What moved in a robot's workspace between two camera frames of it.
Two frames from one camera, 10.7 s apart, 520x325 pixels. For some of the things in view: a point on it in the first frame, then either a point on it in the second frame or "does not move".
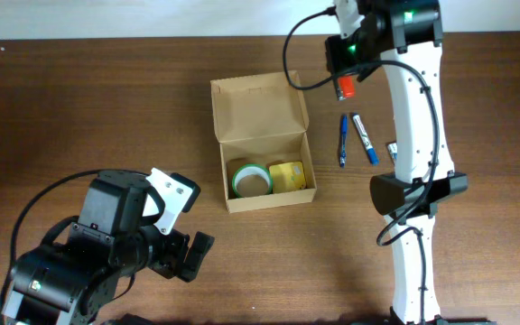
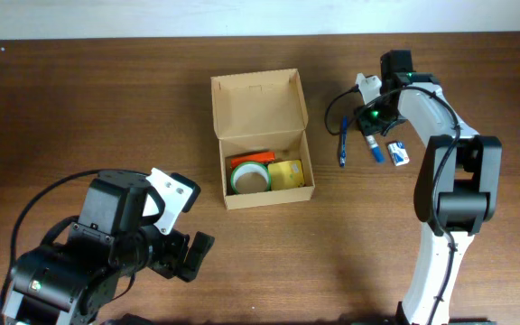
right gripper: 337,63 to 373,125
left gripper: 181,255 does not move
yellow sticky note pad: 288,177 does not move
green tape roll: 252,181 does not move
